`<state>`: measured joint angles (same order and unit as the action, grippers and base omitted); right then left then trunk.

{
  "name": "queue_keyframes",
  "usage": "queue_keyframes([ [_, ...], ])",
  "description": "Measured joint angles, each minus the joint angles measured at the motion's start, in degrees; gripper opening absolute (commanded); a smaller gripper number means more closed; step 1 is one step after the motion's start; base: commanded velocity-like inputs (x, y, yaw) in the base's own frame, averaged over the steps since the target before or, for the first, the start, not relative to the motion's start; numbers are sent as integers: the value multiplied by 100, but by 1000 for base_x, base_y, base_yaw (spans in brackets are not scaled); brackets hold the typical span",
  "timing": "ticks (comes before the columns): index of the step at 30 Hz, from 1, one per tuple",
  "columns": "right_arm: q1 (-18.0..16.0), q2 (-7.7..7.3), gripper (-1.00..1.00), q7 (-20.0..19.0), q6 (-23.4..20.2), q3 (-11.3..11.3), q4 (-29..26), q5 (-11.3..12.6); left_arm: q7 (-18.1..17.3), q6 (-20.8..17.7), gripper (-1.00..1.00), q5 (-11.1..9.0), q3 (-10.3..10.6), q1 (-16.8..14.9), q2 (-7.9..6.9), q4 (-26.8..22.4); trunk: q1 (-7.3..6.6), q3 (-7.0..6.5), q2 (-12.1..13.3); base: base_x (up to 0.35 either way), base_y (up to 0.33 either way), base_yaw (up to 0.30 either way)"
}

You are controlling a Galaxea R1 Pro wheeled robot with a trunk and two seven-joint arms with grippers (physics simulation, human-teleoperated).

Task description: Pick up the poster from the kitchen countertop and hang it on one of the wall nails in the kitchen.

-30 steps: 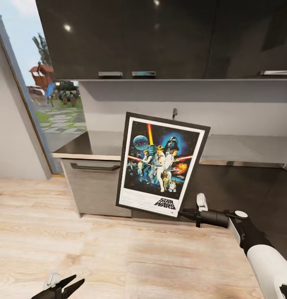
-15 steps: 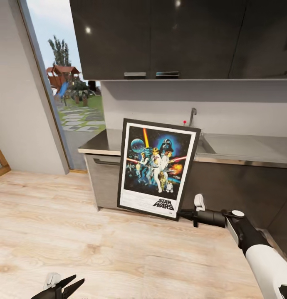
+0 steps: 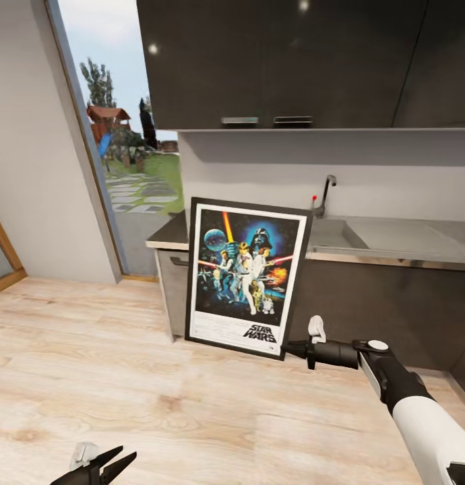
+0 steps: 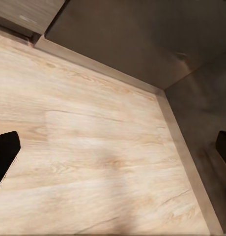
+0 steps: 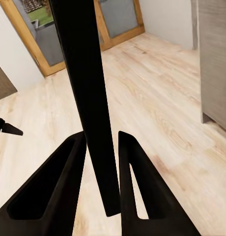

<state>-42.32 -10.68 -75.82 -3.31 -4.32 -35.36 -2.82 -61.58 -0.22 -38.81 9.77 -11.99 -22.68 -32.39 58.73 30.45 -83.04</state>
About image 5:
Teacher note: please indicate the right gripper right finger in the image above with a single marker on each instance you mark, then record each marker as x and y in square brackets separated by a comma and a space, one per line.
[166, 215]

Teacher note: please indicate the door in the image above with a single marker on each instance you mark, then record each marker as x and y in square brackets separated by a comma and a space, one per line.
[117, 21]

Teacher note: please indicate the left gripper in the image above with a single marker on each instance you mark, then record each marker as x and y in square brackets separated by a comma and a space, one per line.
[8, 128]

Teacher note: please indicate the poster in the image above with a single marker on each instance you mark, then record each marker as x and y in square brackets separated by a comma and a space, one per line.
[76, 27]

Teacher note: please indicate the dishwasher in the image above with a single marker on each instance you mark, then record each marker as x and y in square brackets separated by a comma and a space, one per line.
[212, 58]

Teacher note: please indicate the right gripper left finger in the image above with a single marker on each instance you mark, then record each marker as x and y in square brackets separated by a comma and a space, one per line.
[46, 204]

